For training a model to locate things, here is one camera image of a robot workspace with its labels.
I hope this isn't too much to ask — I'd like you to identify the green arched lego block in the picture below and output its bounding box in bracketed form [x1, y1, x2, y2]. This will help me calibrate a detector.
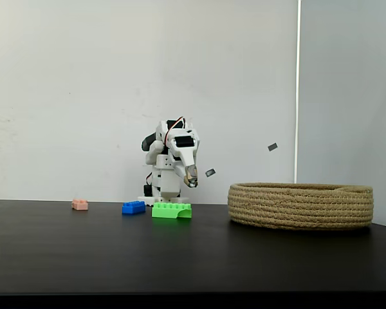
[151, 202, 193, 220]

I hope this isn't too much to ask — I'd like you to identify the blue lego block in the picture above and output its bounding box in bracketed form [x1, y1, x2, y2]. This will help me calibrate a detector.
[122, 200, 147, 216]

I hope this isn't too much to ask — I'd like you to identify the woven rope basket tray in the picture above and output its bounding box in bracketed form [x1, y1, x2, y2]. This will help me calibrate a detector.
[227, 182, 374, 230]

